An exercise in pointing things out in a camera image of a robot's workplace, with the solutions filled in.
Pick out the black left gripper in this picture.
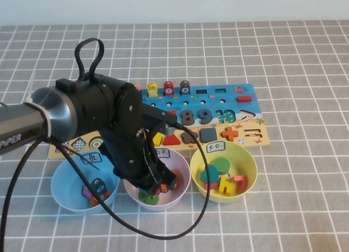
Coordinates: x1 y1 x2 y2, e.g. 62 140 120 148
99 126 181 196

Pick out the pale pink plastic bowl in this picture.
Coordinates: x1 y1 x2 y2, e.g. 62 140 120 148
123 147 191 212

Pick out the slate fish piece number nine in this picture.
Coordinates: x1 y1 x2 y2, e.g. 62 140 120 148
91 177 106 194

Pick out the orange fish piece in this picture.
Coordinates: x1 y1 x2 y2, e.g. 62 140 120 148
89 191 111 208

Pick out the yellow plastic bowl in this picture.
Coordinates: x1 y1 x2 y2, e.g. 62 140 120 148
190 141 258 205

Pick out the yellow fish piece number six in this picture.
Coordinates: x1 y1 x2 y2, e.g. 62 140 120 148
147 81 158 98

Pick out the red fish piece number seven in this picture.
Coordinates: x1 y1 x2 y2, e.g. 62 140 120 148
163 80 175 97

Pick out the light blue plastic bowl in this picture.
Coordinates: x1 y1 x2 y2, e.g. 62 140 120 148
51 151 121 215

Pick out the brown fish piece number eight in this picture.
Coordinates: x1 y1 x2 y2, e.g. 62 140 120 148
179 80 191 96

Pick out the colourful wooden puzzle board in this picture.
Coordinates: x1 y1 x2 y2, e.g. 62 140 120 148
47 83 270 160

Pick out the bright green wooden number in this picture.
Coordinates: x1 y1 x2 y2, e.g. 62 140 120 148
138 189 159 206

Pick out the red wooden triangle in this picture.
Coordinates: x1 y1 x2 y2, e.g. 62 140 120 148
163 134 182 146

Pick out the teal wooden heart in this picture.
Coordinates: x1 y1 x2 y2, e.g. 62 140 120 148
200 164 220 184

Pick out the brown wooden star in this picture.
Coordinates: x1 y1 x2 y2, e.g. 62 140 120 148
181 129 199 145

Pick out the green wooden circle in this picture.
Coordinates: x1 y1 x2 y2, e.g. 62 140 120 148
212 157 230 175

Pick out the slate wooden square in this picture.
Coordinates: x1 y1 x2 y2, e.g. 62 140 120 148
200 127 218 143

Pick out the brown wooden number eight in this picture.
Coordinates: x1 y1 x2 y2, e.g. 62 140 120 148
181 109 196 126

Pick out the slate wooden number nine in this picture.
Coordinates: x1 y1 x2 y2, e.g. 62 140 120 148
197 109 213 125

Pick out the orange wooden plus sign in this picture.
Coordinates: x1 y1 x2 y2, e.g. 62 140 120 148
221 126 239 142

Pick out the white zip tie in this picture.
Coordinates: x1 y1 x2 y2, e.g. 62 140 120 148
27 76 53 140

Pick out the grey checked tablecloth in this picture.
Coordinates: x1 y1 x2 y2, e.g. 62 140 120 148
0 20 349 252

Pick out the black camera cable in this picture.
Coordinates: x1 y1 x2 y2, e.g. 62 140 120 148
0 122 212 252

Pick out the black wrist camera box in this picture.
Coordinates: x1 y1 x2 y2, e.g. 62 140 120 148
141 103 178 136

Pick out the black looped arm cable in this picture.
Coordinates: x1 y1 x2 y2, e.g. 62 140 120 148
75 38 105 82

